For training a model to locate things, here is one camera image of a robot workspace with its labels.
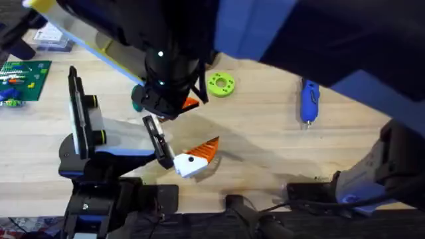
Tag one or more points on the dark green round tub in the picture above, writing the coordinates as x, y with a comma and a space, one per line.
136, 98

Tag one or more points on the green disc with holes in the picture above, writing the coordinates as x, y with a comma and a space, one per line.
220, 84

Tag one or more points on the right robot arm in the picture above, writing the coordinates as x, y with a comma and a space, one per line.
332, 40

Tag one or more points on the clear box with label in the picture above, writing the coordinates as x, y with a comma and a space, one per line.
53, 38

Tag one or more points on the green board with toy blocks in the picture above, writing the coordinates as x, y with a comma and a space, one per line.
21, 81

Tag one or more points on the left wrist upright flat plate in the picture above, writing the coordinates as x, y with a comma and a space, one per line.
79, 113

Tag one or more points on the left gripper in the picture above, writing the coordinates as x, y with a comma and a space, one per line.
127, 137

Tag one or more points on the black bulky object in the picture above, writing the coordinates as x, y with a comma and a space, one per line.
15, 33

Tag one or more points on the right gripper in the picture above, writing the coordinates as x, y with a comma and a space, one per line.
166, 33

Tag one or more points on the blue electric screwdriver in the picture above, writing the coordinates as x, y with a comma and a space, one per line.
309, 99

